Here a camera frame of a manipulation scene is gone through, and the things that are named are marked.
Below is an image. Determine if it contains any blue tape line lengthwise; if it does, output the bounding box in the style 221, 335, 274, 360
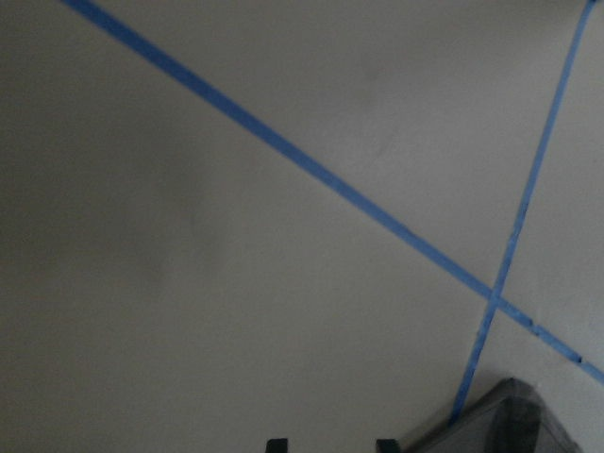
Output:
63, 1, 603, 383

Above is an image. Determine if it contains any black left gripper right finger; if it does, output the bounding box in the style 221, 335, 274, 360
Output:
376, 439, 401, 453

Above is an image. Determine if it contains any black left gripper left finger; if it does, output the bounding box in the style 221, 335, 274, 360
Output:
265, 438, 288, 453

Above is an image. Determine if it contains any blue tape line crosswise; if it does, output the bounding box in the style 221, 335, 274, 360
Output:
447, 1, 596, 426

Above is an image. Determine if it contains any dark brown t-shirt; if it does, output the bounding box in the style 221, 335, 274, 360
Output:
402, 377, 603, 452

